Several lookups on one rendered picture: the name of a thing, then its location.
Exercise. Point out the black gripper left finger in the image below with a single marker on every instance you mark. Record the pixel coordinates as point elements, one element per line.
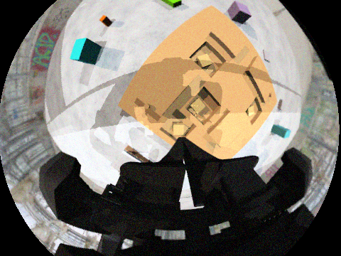
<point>169,172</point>

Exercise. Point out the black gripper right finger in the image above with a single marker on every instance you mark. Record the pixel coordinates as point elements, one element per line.
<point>204,170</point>

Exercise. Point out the teal cube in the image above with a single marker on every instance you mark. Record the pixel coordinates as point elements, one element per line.
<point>85,51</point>

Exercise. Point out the small green block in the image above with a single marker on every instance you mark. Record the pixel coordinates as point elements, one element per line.
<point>172,2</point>

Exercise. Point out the teal block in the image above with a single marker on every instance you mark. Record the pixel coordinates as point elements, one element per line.
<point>281,131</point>

